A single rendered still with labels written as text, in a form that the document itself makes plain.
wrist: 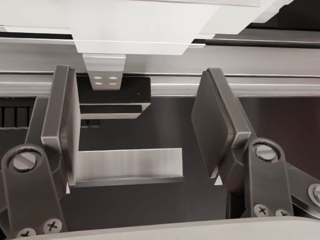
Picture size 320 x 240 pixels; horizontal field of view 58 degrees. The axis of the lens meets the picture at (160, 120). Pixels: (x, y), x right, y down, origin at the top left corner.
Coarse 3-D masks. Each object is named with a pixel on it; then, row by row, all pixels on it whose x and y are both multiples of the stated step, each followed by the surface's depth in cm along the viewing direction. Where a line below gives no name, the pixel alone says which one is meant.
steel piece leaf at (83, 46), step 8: (80, 40) 20; (88, 40) 20; (96, 40) 21; (104, 40) 21; (80, 48) 22; (88, 48) 22; (96, 48) 22; (104, 48) 22; (112, 48) 22; (120, 48) 22; (128, 48) 22; (136, 48) 22; (144, 48) 22; (152, 48) 22; (160, 48) 23; (168, 48) 23; (176, 48) 23; (184, 48) 23
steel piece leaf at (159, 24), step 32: (64, 0) 15; (96, 0) 15; (128, 0) 15; (160, 0) 11; (192, 0) 11; (224, 0) 11; (256, 0) 12; (96, 32) 19; (128, 32) 19; (160, 32) 19; (192, 32) 20
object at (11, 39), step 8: (0, 32) 20; (8, 32) 20; (16, 32) 20; (24, 32) 20; (0, 40) 21; (8, 40) 21; (16, 40) 21; (24, 40) 21; (32, 40) 21; (40, 40) 21; (48, 40) 21; (56, 40) 21; (64, 40) 21; (72, 40) 21; (200, 40) 23
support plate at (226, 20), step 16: (0, 0) 15; (16, 0) 15; (32, 0) 15; (48, 0) 15; (272, 0) 16; (0, 16) 17; (16, 16) 17; (32, 16) 17; (48, 16) 17; (64, 16) 17; (224, 16) 18; (240, 16) 18; (256, 16) 18; (208, 32) 20; (224, 32) 20
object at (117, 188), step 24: (96, 168) 20; (120, 168) 20; (144, 168) 20; (168, 168) 21; (72, 192) 19; (96, 192) 19; (120, 192) 19; (144, 192) 19; (168, 192) 20; (72, 216) 18; (96, 216) 19; (120, 216) 19; (144, 216) 19; (168, 216) 20
